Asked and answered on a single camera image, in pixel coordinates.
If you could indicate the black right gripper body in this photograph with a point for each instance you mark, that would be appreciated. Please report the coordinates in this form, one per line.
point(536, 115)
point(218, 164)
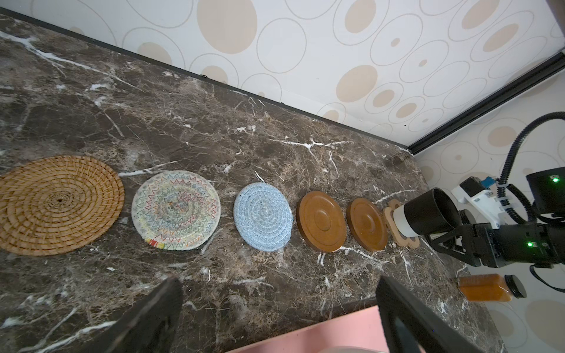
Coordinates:
point(481, 245)

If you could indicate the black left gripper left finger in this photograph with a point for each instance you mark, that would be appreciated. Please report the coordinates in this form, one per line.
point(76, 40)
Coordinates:
point(149, 326)

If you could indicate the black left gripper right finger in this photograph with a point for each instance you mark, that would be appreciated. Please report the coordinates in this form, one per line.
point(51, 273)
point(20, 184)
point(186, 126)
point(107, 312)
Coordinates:
point(410, 326)

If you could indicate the black mug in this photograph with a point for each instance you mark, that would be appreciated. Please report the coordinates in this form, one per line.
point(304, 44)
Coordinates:
point(430, 213)

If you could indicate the brown paw shaped coaster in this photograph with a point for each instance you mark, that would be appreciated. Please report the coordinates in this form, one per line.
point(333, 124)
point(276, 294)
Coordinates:
point(398, 237)

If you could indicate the brown wooden coaster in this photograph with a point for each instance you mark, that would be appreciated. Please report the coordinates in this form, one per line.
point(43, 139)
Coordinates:
point(367, 225)
point(321, 222)

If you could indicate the light grey woven coaster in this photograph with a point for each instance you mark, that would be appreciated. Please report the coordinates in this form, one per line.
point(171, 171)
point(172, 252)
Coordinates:
point(176, 210)

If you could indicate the woven tan round coaster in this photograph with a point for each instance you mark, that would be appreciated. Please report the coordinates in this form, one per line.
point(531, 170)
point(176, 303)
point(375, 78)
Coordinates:
point(58, 204)

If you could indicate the blue grey round coaster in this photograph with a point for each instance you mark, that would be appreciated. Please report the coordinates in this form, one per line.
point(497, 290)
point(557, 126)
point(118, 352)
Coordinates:
point(263, 217)

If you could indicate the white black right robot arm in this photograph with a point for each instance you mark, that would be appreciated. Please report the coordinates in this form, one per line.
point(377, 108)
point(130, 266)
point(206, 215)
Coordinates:
point(547, 188)

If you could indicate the small amber bottle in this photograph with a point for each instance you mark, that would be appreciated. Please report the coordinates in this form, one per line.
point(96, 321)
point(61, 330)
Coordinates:
point(491, 288)

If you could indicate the pink rectangular tray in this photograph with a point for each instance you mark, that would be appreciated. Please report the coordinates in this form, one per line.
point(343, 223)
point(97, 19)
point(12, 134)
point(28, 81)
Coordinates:
point(361, 331)

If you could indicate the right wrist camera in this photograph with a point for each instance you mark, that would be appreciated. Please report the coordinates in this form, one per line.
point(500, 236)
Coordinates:
point(477, 196)

